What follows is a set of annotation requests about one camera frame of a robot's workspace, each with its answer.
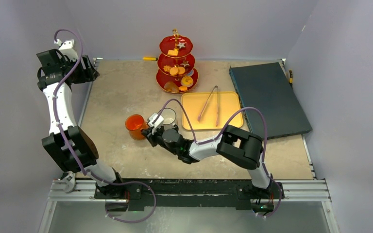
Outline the orange mug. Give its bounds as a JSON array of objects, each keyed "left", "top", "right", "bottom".
[{"left": 125, "top": 114, "right": 149, "bottom": 140}]

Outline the brown star cookie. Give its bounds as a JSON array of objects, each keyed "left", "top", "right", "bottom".
[{"left": 179, "top": 61, "right": 190, "bottom": 69}]

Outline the yellow iced donut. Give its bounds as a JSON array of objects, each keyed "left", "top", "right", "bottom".
[{"left": 180, "top": 75, "right": 194, "bottom": 87}]

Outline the orange fish shaped cookie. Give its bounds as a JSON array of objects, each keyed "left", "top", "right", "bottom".
[{"left": 179, "top": 86, "right": 188, "bottom": 92}]

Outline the red three-tier cake stand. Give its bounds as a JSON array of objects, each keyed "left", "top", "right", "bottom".
[{"left": 156, "top": 29, "right": 199, "bottom": 94}]

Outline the silver wrench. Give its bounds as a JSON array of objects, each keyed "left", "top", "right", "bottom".
[{"left": 61, "top": 171, "right": 76, "bottom": 193}]

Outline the yellow screwdriver by wall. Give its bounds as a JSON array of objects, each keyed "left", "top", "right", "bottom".
[{"left": 142, "top": 57, "right": 158, "bottom": 61}]

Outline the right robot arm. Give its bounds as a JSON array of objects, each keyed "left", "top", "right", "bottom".
[{"left": 141, "top": 125, "right": 272, "bottom": 198}]

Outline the purple cable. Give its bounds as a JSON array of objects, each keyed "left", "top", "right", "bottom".
[
  {"left": 155, "top": 99, "right": 283, "bottom": 219},
  {"left": 51, "top": 29, "right": 157, "bottom": 225}
]

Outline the yellow handled screwdriver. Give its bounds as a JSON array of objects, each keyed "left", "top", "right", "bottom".
[{"left": 288, "top": 69, "right": 293, "bottom": 87}]

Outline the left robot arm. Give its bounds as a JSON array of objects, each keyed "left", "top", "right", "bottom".
[{"left": 37, "top": 49, "right": 125, "bottom": 199}]

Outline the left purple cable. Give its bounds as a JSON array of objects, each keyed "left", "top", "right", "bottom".
[{"left": 51, "top": 29, "right": 157, "bottom": 225}]

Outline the round orange cookie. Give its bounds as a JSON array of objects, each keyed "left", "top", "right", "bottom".
[
  {"left": 169, "top": 67, "right": 178, "bottom": 76},
  {"left": 177, "top": 67, "right": 186, "bottom": 75}
]

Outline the yellow serving tray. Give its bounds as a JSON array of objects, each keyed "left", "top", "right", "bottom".
[{"left": 181, "top": 91, "right": 241, "bottom": 130}]

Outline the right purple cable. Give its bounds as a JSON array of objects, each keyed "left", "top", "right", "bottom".
[{"left": 155, "top": 99, "right": 283, "bottom": 219}]

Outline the square cracker biscuit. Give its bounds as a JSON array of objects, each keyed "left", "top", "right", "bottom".
[{"left": 167, "top": 50, "right": 179, "bottom": 57}]

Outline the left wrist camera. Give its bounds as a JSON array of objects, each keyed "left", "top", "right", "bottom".
[{"left": 54, "top": 39, "right": 78, "bottom": 62}]

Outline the white ribbed mug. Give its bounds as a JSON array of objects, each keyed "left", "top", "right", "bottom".
[{"left": 161, "top": 108, "right": 178, "bottom": 130}]

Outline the flower shaped cookie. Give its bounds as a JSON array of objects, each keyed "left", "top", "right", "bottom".
[{"left": 163, "top": 65, "right": 172, "bottom": 72}]

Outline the black base frame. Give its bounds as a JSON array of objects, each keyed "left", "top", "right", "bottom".
[{"left": 94, "top": 179, "right": 285, "bottom": 212}]

